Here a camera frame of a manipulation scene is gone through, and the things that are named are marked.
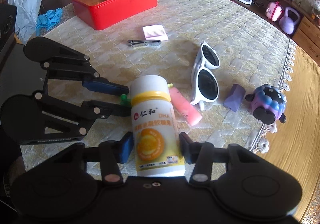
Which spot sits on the pink small case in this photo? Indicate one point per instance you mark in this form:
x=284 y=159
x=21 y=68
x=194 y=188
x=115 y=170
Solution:
x=274 y=11

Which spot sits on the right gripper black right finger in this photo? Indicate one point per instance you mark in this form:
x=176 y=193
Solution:
x=189 y=149

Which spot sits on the blue rubber gloves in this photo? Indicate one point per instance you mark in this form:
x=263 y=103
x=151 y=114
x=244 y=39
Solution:
x=49 y=20

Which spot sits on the pink carrot eraser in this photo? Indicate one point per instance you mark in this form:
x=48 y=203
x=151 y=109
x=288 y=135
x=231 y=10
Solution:
x=183 y=106

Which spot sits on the white vitamin bottle yellow label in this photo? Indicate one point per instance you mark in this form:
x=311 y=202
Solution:
x=157 y=146

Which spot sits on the green push pin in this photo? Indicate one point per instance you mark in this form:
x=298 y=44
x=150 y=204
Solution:
x=125 y=101

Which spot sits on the grey plastic bag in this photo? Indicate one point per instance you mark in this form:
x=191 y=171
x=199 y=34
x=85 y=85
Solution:
x=26 y=18

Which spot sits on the silver nail clipper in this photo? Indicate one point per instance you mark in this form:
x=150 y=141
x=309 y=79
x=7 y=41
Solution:
x=136 y=43

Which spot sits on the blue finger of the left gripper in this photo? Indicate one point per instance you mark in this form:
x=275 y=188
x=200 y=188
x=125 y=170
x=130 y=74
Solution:
x=102 y=85

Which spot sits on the purple sheep toy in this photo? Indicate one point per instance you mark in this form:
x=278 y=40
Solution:
x=267 y=104

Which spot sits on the red metal tin box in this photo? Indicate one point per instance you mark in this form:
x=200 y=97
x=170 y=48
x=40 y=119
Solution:
x=100 y=14

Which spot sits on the purple small block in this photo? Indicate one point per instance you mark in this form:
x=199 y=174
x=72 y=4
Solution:
x=234 y=97

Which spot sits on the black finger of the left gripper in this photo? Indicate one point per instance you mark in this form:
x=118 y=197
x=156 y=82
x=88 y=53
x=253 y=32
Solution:
x=106 y=109

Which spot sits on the white frame sunglasses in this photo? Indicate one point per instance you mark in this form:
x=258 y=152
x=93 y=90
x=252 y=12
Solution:
x=205 y=87

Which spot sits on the pink ridged small box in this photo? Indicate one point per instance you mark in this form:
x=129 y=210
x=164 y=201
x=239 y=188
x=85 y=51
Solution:
x=155 y=33

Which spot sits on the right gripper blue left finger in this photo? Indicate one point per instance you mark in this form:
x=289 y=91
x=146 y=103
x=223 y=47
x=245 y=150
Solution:
x=126 y=147

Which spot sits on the purple kettlebell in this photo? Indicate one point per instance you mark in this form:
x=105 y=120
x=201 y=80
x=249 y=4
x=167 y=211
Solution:
x=286 y=23

